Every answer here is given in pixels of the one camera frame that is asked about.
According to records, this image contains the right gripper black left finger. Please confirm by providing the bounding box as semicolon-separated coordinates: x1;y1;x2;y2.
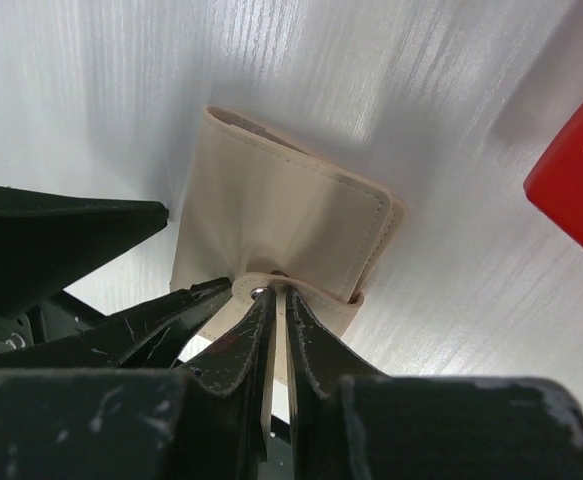
0;290;276;479

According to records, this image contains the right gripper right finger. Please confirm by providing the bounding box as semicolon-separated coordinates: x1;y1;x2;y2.
285;288;583;479

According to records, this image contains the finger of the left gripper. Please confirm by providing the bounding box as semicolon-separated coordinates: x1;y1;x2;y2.
0;277;231;369

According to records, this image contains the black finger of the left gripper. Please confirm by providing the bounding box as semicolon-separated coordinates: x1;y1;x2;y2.
0;186;169;318

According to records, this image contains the beige card holder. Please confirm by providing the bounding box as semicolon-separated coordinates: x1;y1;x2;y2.
169;103;408;401

